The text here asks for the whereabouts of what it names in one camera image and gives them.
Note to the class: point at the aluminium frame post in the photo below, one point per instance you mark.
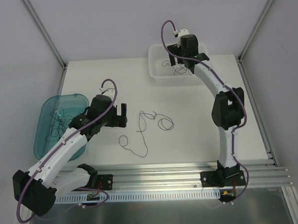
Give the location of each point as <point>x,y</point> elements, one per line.
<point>40,26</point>
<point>258,23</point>

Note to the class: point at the white perforated plastic basket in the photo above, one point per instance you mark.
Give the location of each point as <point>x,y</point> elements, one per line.
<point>164,74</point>

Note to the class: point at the right aluminium frame post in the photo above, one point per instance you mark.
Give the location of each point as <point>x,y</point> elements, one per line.
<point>258,23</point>

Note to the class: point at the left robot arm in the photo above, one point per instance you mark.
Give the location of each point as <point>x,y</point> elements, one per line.
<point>39,187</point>

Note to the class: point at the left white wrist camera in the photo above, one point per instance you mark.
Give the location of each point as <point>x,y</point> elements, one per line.
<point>109,92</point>

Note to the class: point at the white slotted cable duct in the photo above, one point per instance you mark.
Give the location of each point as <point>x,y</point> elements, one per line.
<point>140,196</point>

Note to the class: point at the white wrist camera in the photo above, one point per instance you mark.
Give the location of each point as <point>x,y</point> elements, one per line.
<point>179,34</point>
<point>109,92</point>

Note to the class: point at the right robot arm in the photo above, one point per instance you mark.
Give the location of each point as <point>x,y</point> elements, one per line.
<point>228,112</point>

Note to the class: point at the aluminium mounting rail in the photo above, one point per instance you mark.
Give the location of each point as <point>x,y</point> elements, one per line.
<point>185,176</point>

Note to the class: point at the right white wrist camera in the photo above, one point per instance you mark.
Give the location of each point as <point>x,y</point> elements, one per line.
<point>179,34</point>

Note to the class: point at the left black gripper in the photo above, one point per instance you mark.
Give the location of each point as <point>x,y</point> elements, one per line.
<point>117,116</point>

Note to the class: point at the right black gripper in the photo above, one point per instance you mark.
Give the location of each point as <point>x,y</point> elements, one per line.
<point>174,51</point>

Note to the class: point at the teal transparent plastic bin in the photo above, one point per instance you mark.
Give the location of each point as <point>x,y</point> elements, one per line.
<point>56,114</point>

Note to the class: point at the left aluminium frame post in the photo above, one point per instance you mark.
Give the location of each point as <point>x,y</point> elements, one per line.
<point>40,26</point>

